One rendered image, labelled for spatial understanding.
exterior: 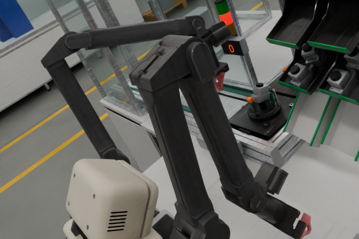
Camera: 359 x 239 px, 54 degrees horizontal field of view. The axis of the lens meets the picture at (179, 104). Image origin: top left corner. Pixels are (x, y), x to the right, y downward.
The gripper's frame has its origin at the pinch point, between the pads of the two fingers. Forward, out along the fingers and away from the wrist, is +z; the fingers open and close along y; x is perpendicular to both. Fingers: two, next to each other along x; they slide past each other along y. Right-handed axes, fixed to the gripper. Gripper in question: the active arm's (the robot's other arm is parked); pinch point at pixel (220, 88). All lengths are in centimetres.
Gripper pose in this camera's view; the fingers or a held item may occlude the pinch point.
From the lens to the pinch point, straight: 125.2
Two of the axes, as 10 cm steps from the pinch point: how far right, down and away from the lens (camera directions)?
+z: 3.8, 7.9, 4.8
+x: -7.3, 5.8, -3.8
